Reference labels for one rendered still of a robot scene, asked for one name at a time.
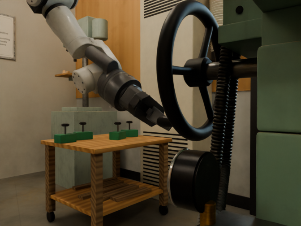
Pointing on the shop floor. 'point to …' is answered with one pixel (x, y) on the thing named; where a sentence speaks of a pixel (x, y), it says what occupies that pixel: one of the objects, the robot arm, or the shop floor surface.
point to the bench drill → (95, 27)
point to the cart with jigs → (94, 202)
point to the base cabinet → (278, 177)
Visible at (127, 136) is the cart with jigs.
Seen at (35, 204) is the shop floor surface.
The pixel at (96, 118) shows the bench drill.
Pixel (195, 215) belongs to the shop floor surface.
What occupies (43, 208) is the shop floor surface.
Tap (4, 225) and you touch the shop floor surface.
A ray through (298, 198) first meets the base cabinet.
